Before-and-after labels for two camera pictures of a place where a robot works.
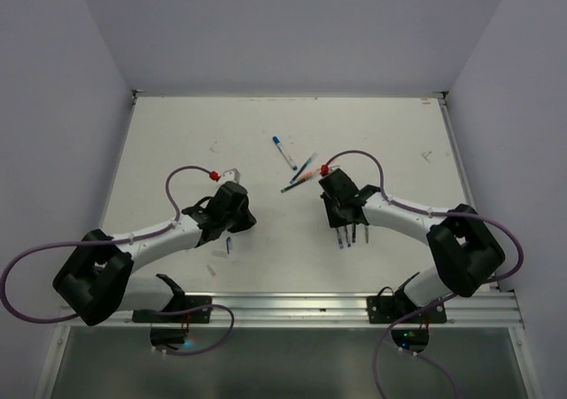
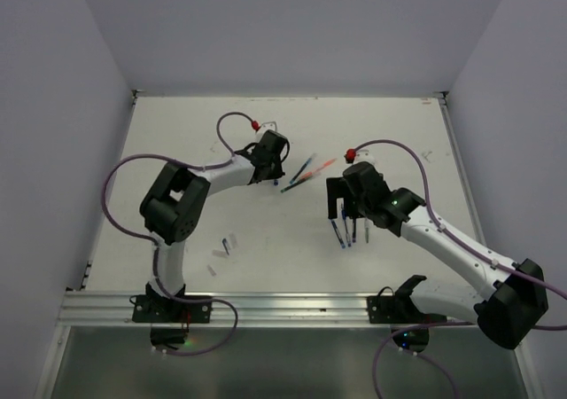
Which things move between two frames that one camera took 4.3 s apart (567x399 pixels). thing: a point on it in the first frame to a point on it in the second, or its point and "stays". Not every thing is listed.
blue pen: [301, 169] stays
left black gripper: [247, 221] to [277, 171]
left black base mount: [169, 324] stays
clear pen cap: [213, 272] stays
